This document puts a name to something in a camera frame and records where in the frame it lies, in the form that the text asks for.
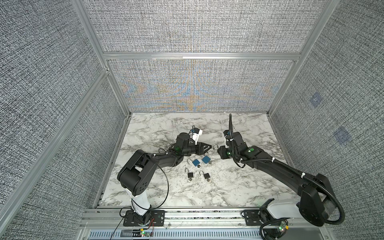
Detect black padlock right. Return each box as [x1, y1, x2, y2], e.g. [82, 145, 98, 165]
[199, 171, 211, 182]

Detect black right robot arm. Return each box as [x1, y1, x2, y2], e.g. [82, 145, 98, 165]
[218, 130, 346, 227]

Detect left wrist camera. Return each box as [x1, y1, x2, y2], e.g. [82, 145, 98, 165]
[190, 126, 203, 145]

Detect black padlock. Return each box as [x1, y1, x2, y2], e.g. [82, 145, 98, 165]
[199, 171, 211, 182]
[185, 168, 194, 182]

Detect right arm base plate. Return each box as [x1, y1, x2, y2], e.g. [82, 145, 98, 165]
[241, 209, 276, 226]

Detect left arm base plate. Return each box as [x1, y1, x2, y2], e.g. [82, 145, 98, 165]
[123, 210, 166, 227]

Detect black padlock left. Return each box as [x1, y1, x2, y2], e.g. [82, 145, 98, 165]
[185, 168, 194, 182]

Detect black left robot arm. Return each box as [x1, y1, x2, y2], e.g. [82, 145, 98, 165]
[117, 133, 212, 216]

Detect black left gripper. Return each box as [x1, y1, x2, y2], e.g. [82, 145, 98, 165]
[181, 142, 212, 157]

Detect aluminium front rail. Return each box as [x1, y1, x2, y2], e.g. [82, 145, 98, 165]
[74, 206, 334, 240]

